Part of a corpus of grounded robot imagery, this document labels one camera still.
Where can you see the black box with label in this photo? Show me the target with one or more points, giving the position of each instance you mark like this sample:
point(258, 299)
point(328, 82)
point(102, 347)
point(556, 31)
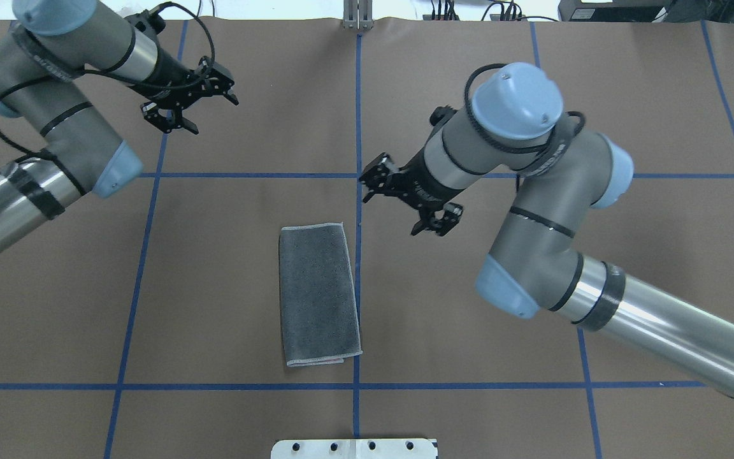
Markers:
point(675, 12)

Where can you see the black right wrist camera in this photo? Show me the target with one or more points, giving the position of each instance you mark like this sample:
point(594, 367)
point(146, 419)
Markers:
point(440, 115)

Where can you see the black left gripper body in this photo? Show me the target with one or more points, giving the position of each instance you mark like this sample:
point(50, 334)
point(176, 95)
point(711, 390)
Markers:
point(170, 75)

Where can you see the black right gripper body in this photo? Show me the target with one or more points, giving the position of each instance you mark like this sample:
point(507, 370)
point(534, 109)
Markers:
point(419, 185)

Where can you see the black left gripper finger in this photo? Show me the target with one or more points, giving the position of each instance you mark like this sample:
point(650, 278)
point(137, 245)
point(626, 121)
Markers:
point(168, 117)
point(222, 86)

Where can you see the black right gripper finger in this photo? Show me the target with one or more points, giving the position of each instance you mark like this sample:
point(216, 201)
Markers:
point(379, 177)
point(429, 221)

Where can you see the aluminium frame post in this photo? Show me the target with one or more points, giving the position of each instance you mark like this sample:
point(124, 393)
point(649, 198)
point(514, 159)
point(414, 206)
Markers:
point(358, 15)

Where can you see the pink and grey towel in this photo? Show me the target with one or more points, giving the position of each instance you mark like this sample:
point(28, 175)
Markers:
point(317, 296)

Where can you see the white pedestal column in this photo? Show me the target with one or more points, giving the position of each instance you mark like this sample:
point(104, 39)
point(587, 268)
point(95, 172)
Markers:
point(356, 448)

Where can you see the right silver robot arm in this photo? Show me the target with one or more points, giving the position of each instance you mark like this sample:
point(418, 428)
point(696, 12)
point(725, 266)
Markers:
point(513, 115)

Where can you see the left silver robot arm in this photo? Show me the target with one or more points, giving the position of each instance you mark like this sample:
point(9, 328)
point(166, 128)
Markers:
point(67, 148)

